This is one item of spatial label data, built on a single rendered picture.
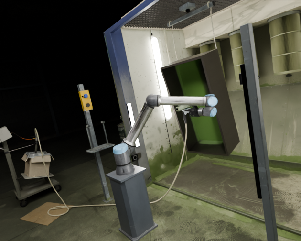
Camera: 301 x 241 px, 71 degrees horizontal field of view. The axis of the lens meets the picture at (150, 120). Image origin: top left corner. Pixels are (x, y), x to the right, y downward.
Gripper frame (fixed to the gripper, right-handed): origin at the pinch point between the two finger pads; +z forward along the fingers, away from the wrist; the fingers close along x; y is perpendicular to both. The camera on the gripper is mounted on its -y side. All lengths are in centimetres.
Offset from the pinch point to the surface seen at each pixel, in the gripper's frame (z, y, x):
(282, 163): -73, 98, 99
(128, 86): 93, -28, 8
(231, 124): -30, 32, 54
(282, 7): -68, -92, 125
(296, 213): -104, 98, 10
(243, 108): -8, 39, 153
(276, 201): -84, 101, 23
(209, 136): 10, 58, 67
